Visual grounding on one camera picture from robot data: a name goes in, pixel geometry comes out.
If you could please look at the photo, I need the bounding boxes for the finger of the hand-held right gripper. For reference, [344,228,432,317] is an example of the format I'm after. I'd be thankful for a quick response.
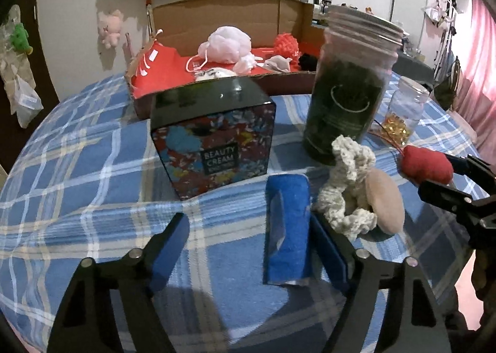
[418,179,479,224]
[445,153,489,185]

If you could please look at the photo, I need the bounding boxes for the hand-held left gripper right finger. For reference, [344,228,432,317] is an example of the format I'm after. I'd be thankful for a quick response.
[310,211,452,353]

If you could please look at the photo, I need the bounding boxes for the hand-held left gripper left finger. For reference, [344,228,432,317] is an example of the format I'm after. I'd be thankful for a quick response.
[52,212,190,353]

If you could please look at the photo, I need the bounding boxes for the red fuzzy ball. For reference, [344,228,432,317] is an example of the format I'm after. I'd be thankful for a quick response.
[372,120,455,185]

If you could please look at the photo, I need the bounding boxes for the blue towel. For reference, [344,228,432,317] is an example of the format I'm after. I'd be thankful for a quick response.
[263,174,314,286]

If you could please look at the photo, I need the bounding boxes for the black scrunchie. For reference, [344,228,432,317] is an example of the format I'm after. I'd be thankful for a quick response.
[298,53,320,72]

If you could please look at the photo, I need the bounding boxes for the white fluffy plush toy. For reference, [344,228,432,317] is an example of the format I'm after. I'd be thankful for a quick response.
[194,67,236,80]

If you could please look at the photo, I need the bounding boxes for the cardboard box with red lining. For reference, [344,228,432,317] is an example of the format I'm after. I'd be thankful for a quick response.
[125,0,330,121]

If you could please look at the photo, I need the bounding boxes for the white cloth pouch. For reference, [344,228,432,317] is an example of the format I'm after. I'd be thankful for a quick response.
[263,55,292,74]

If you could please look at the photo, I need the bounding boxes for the white bone-shaped soft toy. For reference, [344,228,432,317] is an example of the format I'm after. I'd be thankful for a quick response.
[232,55,258,75]

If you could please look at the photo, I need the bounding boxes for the person's right forearm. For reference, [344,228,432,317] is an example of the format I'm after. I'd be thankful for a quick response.
[471,250,496,299]

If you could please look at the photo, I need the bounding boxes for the beige round powder puff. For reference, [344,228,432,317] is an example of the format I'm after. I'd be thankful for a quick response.
[358,169,405,235]

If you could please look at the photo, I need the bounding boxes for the small clear plastic jar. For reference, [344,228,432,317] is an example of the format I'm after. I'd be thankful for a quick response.
[368,76,431,144]

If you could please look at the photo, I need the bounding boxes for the cream crochet scrunchie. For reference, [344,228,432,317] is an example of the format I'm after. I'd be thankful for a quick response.
[313,135,378,241]

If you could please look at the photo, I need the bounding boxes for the pink curtain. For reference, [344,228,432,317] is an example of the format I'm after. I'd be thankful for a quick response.
[451,0,496,144]

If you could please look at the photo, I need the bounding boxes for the blue plaid blanket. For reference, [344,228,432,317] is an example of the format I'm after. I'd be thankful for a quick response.
[0,70,489,353]

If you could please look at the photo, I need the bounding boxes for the black floral print box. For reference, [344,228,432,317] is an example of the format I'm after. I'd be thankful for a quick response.
[150,76,277,202]

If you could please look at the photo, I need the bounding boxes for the tall jar with grey lid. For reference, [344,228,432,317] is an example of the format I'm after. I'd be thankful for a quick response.
[301,4,404,165]

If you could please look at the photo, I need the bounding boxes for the white hanging accessories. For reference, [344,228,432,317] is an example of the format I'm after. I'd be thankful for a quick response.
[420,0,456,24]

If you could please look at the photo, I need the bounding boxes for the white refrigerator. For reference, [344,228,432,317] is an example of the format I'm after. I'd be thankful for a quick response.
[389,0,458,63]

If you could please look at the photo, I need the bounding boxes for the white plastic bag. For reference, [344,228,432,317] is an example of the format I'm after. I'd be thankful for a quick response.
[8,76,44,129]

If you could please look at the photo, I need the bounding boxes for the red mesh bath pouf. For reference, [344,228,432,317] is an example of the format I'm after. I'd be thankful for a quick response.
[273,33,301,63]

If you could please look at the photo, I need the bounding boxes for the white mesh bath pouf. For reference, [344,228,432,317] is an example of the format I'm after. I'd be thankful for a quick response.
[186,26,252,73]

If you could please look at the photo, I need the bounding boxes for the dark wooden door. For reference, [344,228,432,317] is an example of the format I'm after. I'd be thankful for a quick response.
[0,0,59,183]

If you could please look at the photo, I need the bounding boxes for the pink plush toy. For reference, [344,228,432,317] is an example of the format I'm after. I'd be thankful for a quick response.
[97,9,125,48]

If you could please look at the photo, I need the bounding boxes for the hanging fabric organizer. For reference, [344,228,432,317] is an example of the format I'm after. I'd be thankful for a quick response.
[0,4,35,82]

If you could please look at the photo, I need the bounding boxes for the green plush toy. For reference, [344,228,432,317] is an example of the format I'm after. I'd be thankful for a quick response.
[10,24,33,55]

